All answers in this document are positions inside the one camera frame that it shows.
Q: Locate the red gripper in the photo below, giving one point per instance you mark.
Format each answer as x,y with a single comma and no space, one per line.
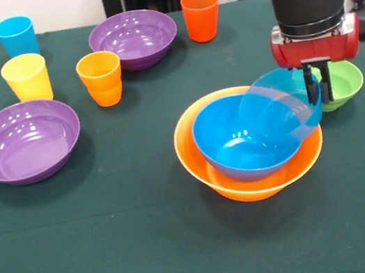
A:
315,49

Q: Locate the green bowl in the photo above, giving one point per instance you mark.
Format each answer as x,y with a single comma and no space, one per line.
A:
344,83

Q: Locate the small light blue bowl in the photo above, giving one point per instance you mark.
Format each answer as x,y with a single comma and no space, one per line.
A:
278,116

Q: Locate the large blue bowl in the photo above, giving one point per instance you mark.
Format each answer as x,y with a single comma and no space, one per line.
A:
220,130

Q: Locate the large orange bowl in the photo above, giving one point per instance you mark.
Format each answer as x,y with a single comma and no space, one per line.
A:
249,192

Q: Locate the red cup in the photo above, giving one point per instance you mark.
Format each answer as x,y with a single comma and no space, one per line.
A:
201,20

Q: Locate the purple bowl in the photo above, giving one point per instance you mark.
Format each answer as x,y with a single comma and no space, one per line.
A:
133,35
25,146

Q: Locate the orange cup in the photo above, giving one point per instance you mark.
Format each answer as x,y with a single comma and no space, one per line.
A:
103,87

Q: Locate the dark green tablecloth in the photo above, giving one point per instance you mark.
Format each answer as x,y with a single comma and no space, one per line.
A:
113,226

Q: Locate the yellow cup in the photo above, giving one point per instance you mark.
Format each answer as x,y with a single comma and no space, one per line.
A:
29,82

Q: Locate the blue cup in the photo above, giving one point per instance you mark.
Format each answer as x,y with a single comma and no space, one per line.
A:
18,38

